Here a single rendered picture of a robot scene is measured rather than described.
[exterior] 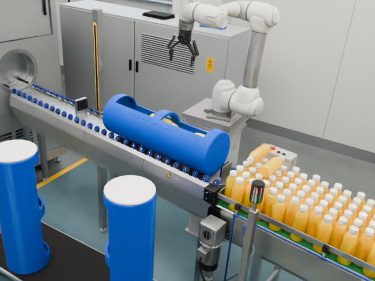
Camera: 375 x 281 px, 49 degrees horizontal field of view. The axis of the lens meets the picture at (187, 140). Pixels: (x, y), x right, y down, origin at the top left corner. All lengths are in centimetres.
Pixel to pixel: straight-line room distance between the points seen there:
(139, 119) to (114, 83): 215
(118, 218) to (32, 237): 87
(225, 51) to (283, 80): 141
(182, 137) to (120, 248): 74
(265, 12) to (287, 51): 237
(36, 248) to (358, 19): 379
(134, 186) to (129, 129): 58
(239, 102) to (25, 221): 160
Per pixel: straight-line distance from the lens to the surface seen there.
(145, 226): 225
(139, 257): 237
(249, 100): 283
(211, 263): 247
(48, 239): 335
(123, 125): 277
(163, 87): 440
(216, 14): 228
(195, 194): 256
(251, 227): 210
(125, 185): 227
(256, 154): 241
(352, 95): 501
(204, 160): 240
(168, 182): 267
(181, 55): 417
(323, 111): 514
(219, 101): 296
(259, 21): 274
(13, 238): 292
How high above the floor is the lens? 229
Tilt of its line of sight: 27 degrees down
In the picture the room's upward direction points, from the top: 4 degrees clockwise
